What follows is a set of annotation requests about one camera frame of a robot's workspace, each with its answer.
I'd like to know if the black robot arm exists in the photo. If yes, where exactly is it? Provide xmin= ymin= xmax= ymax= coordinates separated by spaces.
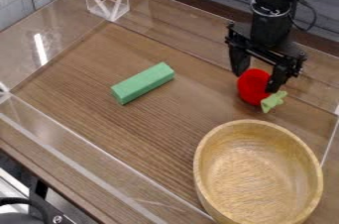
xmin=225 ymin=0 xmax=307 ymax=93

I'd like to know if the wooden bowl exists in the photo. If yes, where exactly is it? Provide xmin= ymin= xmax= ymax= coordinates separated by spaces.
xmin=193 ymin=119 xmax=323 ymax=224

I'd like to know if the black cable lower left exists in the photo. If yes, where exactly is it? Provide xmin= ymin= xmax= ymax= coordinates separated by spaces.
xmin=0 ymin=197 xmax=45 ymax=224

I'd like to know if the green rectangular block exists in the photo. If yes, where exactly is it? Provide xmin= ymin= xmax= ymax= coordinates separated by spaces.
xmin=111 ymin=62 xmax=175 ymax=105

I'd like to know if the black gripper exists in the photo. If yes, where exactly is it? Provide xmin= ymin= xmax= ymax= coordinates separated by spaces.
xmin=225 ymin=22 xmax=307 ymax=93

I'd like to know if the red plush strawberry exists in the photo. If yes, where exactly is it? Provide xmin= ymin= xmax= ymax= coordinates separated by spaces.
xmin=237 ymin=68 xmax=287 ymax=113

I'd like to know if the black metal table bracket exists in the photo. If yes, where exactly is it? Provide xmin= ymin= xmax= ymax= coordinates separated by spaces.
xmin=29 ymin=178 xmax=77 ymax=224

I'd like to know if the clear acrylic enclosure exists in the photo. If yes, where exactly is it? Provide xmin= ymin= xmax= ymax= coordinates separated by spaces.
xmin=0 ymin=0 xmax=339 ymax=224

